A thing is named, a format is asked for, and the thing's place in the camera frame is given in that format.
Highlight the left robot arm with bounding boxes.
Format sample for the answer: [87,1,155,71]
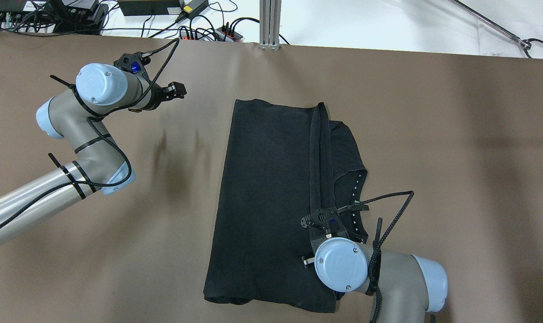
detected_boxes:
[0,62,187,246]

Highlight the metal grabber rod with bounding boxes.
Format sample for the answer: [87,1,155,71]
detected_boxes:
[449,0,543,58]

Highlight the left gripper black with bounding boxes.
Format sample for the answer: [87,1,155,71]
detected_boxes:
[141,82,187,111]

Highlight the black power adapter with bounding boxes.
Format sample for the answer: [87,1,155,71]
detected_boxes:
[175,0,209,23]

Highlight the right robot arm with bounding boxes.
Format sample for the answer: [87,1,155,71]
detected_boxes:
[313,237,449,323]

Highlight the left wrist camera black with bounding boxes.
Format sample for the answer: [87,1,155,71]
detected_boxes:
[113,52,151,82]

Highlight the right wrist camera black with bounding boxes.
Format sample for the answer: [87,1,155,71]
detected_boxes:
[300,207,349,241]

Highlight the orange black power strip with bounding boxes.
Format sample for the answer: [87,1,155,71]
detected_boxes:
[215,24,244,42]

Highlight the black graphic t-shirt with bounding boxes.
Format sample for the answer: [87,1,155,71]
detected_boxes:
[203,100,367,313]

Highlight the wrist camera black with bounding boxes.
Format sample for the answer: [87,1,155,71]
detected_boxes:
[300,207,349,241]
[113,52,151,82]

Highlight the aluminium frame post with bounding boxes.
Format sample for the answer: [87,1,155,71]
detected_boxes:
[259,0,281,51]

